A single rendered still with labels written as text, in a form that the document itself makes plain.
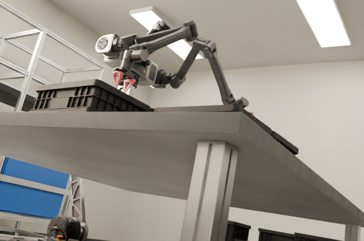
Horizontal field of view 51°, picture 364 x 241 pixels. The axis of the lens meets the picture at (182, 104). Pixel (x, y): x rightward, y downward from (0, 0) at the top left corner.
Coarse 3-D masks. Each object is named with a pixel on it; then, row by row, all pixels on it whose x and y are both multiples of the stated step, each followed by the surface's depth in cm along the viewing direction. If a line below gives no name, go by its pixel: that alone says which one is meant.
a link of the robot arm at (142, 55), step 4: (136, 44) 195; (132, 48) 192; (132, 52) 187; (136, 52) 185; (140, 52) 183; (144, 52) 186; (132, 56) 186; (136, 56) 184; (140, 56) 183; (144, 56) 186; (148, 56) 188; (136, 60) 186; (140, 60) 185; (144, 60) 186
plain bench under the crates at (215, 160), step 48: (0, 144) 148; (48, 144) 122; (96, 144) 103; (144, 144) 90; (192, 144) 79; (240, 144) 71; (144, 192) 259; (192, 192) 71; (240, 192) 147; (288, 192) 121; (336, 192) 123; (192, 240) 68
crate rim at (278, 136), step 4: (272, 132) 156; (276, 136) 157; (280, 136) 160; (280, 140) 160; (284, 140) 163; (284, 144) 163; (288, 144) 166; (292, 148) 170; (296, 148) 174; (296, 152) 173
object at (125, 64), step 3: (123, 60) 188; (126, 60) 187; (129, 60) 188; (123, 63) 187; (126, 63) 187; (129, 63) 187; (132, 63) 189; (123, 66) 186; (126, 66) 186; (129, 66) 187; (132, 66) 189; (114, 69) 186; (117, 69) 187; (120, 69) 184; (123, 69) 184; (126, 69) 185; (129, 69) 187; (135, 75) 190
